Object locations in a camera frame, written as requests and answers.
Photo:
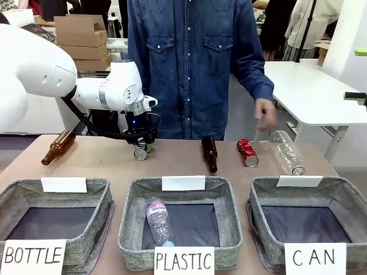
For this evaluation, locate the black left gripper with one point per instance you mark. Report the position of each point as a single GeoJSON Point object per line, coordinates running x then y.
{"type": "Point", "coordinates": [137, 126]}

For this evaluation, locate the silver aluminium can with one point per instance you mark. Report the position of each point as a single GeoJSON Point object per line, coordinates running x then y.
{"type": "Point", "coordinates": [140, 153]}

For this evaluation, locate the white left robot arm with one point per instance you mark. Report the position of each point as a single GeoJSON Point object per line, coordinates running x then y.
{"type": "Point", "coordinates": [37, 71]}

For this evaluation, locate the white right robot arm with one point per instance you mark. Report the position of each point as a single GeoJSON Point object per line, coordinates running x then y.
{"type": "Point", "coordinates": [347, 25]}

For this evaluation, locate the person's left forearm denim sleeve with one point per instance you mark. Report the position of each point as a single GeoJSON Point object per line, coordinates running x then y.
{"type": "Point", "coordinates": [253, 74]}

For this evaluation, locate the grey fabric basket marked bottle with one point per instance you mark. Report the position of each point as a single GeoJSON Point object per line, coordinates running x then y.
{"type": "Point", "coordinates": [94, 200]}

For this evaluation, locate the crushed red can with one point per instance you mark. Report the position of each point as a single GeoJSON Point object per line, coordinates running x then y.
{"type": "Point", "coordinates": [247, 151]}

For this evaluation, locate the grey fabric basket marked plastic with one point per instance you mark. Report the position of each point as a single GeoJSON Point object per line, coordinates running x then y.
{"type": "Point", "coordinates": [229, 206]}

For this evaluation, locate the grey fabric basket marked can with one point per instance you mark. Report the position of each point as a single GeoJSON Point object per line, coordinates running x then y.
{"type": "Point", "coordinates": [355, 206]}

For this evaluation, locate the white paper label CAN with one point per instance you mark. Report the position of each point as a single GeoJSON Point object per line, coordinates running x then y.
{"type": "Point", "coordinates": [314, 256]}

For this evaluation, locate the person's left hand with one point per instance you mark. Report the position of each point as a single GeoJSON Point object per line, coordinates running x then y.
{"type": "Point", "coordinates": [265, 113]}

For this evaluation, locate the small green piece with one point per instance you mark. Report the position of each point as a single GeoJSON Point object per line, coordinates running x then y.
{"type": "Point", "coordinates": [361, 51]}

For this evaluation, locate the white background table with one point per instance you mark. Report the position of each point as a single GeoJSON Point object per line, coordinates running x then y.
{"type": "Point", "coordinates": [304, 91]}

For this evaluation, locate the small open cardboard box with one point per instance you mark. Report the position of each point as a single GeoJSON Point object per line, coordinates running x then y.
{"type": "Point", "coordinates": [322, 53]}

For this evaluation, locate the blank white card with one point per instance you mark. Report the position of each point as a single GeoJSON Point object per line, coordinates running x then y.
{"type": "Point", "coordinates": [63, 184]}
{"type": "Point", "coordinates": [299, 181]}
{"type": "Point", "coordinates": [183, 183]}

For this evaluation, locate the dark brown glass bottle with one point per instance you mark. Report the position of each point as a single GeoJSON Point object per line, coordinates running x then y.
{"type": "Point", "coordinates": [210, 153]}

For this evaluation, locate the plastic bottle with pink label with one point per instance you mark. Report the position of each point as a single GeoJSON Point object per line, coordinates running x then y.
{"type": "Point", "coordinates": [158, 220]}

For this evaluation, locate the black pole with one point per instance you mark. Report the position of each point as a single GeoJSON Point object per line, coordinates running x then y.
{"type": "Point", "coordinates": [308, 28]}

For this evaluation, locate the light brown glass bottle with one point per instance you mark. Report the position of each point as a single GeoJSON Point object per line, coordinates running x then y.
{"type": "Point", "coordinates": [58, 146]}

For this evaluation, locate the clear empty plastic bottle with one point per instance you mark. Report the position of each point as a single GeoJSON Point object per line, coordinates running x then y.
{"type": "Point", "coordinates": [288, 153]}

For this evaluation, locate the background person in white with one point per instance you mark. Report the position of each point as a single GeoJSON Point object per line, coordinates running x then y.
{"type": "Point", "coordinates": [304, 20]}

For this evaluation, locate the person in blue denim shirt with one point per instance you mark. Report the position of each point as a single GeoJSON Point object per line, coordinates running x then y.
{"type": "Point", "coordinates": [189, 57]}

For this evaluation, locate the background person in black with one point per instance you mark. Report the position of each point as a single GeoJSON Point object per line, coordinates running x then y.
{"type": "Point", "coordinates": [275, 23]}

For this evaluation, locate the stack of cardboard boxes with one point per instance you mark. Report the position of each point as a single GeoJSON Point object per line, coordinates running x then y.
{"type": "Point", "coordinates": [81, 43]}

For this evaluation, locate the white paper label PLASTIC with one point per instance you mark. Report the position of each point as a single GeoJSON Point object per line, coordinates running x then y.
{"type": "Point", "coordinates": [184, 260]}

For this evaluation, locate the black plastic crate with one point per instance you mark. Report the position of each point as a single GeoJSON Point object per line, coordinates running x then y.
{"type": "Point", "coordinates": [40, 33]}

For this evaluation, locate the white paper label BOTTLE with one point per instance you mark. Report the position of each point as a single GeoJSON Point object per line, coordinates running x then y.
{"type": "Point", "coordinates": [33, 256]}

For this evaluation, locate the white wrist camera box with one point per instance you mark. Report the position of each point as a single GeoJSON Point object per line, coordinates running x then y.
{"type": "Point", "coordinates": [150, 101]}

